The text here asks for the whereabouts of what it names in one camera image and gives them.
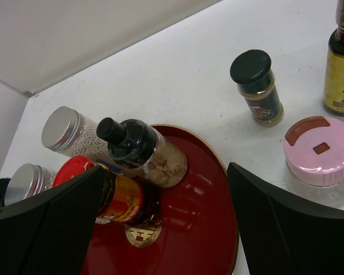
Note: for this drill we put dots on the yellow-label sesame oil bottle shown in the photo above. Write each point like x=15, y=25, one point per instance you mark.
x=333, y=92

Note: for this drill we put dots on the black-cap grinder bottle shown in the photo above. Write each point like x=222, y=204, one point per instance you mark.
x=135, y=145

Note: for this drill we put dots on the round red lacquer tray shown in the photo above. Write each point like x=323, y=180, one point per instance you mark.
x=199, y=233

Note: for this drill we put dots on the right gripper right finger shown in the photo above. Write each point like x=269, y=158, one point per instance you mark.
x=283, y=233

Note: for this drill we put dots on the small black-cap spice jar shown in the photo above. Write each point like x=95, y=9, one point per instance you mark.
x=255, y=80

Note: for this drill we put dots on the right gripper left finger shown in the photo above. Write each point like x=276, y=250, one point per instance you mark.
x=49, y=233

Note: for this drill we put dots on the pink-lid spice jar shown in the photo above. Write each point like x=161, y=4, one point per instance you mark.
x=314, y=153

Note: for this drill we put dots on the red-lid chili sauce jar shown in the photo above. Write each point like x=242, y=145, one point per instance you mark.
x=124, y=199

